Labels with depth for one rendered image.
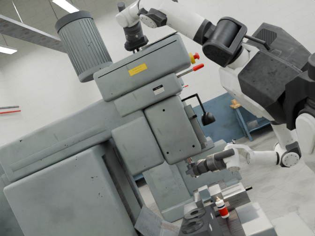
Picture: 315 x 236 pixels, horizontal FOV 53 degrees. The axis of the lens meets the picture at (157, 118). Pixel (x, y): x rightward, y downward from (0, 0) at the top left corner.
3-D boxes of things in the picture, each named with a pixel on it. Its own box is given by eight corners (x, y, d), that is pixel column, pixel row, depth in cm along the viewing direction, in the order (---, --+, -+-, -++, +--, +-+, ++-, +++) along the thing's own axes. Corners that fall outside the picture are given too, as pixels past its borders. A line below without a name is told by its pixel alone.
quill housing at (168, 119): (201, 145, 176) (177, 92, 175) (203, 152, 156) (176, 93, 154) (170, 159, 178) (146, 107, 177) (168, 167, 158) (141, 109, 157)
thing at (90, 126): (152, 118, 178) (137, 85, 178) (146, 122, 156) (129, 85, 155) (30, 173, 189) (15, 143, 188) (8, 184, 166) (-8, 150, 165)
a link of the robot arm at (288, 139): (298, 146, 160) (284, 109, 152) (309, 160, 148) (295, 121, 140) (276, 155, 162) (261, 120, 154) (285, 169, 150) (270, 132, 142)
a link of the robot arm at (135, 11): (123, 16, 133) (138, 6, 116) (136, -4, 134) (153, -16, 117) (142, 32, 137) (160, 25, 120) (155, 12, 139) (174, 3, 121)
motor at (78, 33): (119, 68, 177) (94, 15, 176) (110, 65, 157) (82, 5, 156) (87, 83, 179) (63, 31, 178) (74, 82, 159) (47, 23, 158)
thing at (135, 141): (168, 153, 180) (149, 112, 179) (165, 163, 156) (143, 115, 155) (138, 166, 183) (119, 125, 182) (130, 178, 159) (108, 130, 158)
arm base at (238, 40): (256, 33, 118) (236, 44, 128) (232, 9, 114) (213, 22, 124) (240, 62, 112) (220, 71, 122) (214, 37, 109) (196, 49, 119)
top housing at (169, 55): (192, 66, 176) (180, 39, 175) (192, 62, 150) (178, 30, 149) (116, 101, 182) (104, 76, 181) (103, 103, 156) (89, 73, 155)
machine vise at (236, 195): (245, 193, 179) (237, 175, 179) (251, 202, 165) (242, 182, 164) (188, 216, 184) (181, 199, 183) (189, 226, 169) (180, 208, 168)
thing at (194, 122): (206, 140, 167) (190, 103, 166) (207, 141, 163) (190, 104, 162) (199, 143, 168) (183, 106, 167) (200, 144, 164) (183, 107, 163)
